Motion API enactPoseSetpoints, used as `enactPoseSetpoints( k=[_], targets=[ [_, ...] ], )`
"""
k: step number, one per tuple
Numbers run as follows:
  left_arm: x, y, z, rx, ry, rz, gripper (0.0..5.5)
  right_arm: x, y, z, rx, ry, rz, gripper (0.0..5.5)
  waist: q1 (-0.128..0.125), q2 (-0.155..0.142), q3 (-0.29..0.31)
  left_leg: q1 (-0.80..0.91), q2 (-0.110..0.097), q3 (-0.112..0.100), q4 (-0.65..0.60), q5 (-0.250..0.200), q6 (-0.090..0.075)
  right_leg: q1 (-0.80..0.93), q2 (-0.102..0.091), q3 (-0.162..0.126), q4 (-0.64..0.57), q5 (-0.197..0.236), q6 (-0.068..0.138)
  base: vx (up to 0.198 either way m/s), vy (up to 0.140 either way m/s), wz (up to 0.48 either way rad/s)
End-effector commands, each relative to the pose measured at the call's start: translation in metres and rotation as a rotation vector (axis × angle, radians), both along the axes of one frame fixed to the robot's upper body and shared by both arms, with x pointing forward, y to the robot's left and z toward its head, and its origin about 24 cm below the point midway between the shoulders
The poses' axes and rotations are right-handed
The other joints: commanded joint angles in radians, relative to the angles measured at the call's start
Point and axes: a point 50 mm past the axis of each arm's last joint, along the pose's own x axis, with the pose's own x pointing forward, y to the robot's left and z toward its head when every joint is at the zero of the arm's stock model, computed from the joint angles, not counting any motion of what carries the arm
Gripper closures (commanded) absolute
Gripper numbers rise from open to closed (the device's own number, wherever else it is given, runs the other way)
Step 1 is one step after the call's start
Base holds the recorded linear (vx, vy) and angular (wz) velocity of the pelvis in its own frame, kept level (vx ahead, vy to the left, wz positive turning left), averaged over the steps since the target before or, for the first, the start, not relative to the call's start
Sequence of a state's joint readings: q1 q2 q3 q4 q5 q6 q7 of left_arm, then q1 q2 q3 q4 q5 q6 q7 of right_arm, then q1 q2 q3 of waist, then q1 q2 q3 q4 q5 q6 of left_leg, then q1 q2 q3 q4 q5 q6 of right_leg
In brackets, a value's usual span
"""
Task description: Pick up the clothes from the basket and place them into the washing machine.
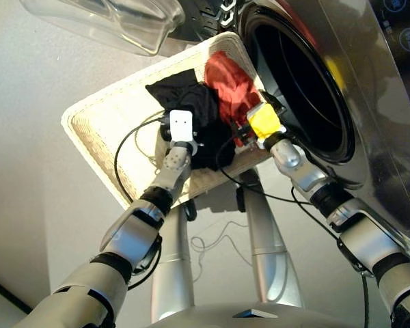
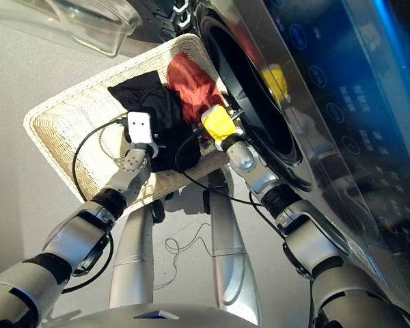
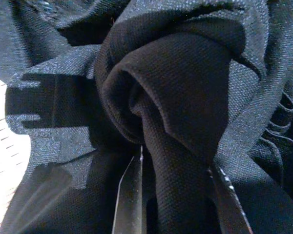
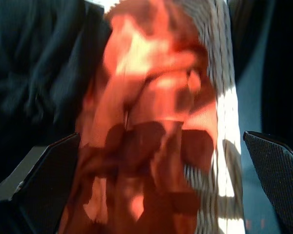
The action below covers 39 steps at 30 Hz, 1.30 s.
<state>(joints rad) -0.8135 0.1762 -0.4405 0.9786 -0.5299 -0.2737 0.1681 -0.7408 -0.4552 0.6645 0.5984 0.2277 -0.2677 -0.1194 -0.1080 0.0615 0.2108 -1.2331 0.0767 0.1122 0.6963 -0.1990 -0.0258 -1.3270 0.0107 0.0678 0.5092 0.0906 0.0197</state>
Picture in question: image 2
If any black garment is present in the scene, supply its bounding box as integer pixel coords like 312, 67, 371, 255
107, 70, 202, 174

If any grey washing machine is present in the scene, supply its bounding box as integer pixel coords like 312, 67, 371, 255
150, 0, 410, 328

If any pale woven laundry basket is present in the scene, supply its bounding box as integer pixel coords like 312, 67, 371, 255
23, 33, 242, 208

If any round glass washing machine door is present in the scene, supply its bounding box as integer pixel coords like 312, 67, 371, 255
0, 0, 143, 58

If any red garment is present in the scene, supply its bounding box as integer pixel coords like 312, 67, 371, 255
166, 51, 227, 138

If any black caster wheel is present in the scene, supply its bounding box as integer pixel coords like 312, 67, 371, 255
151, 200, 167, 223

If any silver robot leg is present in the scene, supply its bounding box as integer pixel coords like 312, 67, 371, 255
203, 167, 264, 325
108, 204, 156, 310

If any silver robot torso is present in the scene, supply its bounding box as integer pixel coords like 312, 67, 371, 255
44, 302, 260, 328

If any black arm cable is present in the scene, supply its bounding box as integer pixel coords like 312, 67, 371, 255
174, 128, 315, 281
61, 115, 129, 295

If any thin black floor wire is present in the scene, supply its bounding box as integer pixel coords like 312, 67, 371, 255
153, 223, 215, 290

